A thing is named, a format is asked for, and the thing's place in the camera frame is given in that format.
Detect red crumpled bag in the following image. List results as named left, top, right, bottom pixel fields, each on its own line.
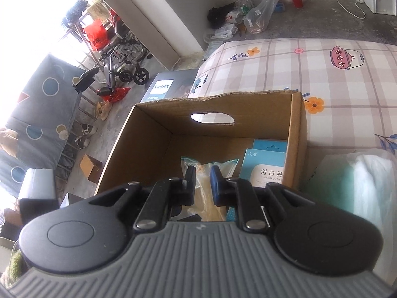
left=98, top=87, right=131, bottom=104

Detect dark hanging clothing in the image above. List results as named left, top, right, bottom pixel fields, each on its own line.
left=60, top=0, right=89, bottom=29

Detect clear bag of cotton swabs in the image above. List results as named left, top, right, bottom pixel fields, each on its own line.
left=180, top=157, right=240, bottom=222

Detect flat dark appliance carton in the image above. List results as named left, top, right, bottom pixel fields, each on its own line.
left=139, top=68, right=199, bottom=103

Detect folded wheelchair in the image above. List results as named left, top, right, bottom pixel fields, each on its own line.
left=98, top=22, right=150, bottom=86

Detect wet wipes pack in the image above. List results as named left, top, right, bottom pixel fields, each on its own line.
left=302, top=148, right=397, bottom=225

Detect small brown cardboard box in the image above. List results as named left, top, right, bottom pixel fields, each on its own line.
left=80, top=154, right=104, bottom=183

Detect black cloth bag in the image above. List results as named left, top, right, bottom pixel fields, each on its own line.
left=207, top=2, right=236, bottom=29

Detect beige paper bag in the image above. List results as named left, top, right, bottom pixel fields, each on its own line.
left=96, top=101, right=111, bottom=120

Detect white power cable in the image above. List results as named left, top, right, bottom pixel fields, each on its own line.
left=337, top=0, right=368, bottom=19

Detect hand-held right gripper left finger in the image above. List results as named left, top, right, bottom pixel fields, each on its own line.
left=88, top=164, right=197, bottom=233

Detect bed with plaid floral sheet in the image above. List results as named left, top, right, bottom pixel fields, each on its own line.
left=189, top=39, right=397, bottom=213

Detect red plastic bag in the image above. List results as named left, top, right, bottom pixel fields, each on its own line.
left=82, top=19, right=110, bottom=52

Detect brown pants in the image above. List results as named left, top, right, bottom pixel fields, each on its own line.
left=0, top=127, right=19, bottom=153

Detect clear plastic bag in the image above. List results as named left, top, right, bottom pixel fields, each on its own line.
left=243, top=0, right=281, bottom=34

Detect blue quilt with circles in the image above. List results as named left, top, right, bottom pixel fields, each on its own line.
left=0, top=53, right=94, bottom=190

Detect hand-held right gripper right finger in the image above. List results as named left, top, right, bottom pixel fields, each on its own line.
left=210, top=165, right=314, bottom=233

